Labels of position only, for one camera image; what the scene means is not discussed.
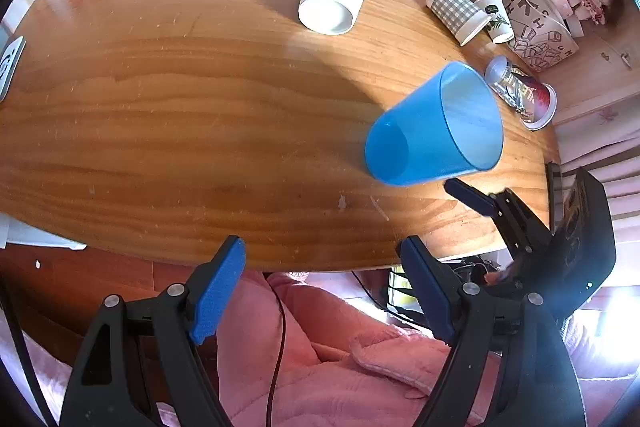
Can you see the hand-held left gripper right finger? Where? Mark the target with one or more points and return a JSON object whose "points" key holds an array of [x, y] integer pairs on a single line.
{"points": [[425, 287]]}

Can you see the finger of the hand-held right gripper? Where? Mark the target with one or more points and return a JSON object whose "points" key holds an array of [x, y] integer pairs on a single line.
{"points": [[555, 197], [470, 197]]}

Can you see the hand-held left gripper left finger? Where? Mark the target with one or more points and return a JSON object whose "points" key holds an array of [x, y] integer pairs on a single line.
{"points": [[220, 292]]}

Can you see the blue plastic cup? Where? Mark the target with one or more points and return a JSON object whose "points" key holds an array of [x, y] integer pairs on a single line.
{"points": [[425, 132]]}

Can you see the colourful printed paper cup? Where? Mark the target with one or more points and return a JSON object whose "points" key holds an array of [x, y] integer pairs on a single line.
{"points": [[520, 92]]}

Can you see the small white leaf-print cup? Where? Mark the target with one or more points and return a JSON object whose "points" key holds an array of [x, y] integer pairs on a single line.
{"points": [[497, 19]]}

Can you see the checked paper cup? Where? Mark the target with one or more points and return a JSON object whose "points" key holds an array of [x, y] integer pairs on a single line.
{"points": [[455, 9]]}

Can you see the pink curtain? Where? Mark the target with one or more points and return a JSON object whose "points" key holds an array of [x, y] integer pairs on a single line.
{"points": [[615, 157]]}

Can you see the pink fleece garment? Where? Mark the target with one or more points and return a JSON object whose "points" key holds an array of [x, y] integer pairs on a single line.
{"points": [[340, 357]]}

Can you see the wooden cabinet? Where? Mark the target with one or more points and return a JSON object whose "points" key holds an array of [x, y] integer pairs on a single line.
{"points": [[595, 72]]}

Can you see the printed paper gift bag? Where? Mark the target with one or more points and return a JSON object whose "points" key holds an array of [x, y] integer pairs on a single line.
{"points": [[540, 32]]}

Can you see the white flat device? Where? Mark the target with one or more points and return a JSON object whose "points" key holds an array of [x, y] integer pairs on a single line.
{"points": [[10, 67]]}

